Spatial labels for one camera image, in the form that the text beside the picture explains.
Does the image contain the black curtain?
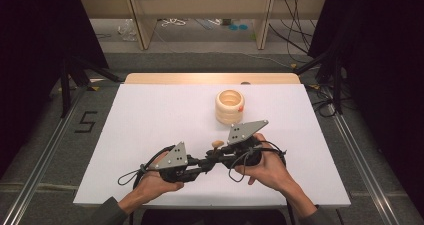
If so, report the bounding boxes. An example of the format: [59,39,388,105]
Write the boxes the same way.
[0,0,110,173]
[308,0,424,216]

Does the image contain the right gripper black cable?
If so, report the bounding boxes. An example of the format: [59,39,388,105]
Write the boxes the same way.
[228,139,288,183]

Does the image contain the white cable coil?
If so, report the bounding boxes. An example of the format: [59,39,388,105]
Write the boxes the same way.
[160,17,187,28]

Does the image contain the beige wooden desk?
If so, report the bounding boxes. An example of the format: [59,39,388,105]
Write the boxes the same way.
[78,0,329,51]

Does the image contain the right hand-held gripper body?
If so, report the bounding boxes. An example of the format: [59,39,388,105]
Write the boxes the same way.
[221,119,270,169]

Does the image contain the person's right hand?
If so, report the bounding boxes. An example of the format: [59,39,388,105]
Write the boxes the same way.
[234,133,295,195]

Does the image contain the black tripod stand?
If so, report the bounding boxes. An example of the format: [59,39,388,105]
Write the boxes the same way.
[59,55,122,119]
[294,48,345,115]

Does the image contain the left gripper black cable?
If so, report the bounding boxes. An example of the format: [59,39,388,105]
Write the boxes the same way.
[117,144,177,190]

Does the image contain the tangled black floor cables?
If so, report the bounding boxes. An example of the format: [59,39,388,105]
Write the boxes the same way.
[310,84,352,118]

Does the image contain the aluminium floor rail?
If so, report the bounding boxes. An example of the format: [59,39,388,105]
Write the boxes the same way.
[328,104,402,225]
[0,87,85,225]

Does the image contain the white board sheet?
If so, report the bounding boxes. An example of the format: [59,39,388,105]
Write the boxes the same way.
[73,83,352,209]

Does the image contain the clear plastic bag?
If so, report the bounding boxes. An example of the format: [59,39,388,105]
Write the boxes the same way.
[117,18,138,42]

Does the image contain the cream ringed pen holder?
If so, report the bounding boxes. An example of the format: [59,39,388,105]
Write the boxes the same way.
[214,89,246,125]

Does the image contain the person's left hand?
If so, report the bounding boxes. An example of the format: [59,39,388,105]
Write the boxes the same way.
[134,151,185,205]

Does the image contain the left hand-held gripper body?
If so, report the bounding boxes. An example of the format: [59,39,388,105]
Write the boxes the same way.
[153,141,204,184]

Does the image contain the wooden table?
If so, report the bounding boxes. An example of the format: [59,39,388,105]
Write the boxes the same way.
[123,72,302,85]

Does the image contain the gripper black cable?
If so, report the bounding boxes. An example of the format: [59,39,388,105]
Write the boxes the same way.
[228,139,288,183]
[117,144,177,190]

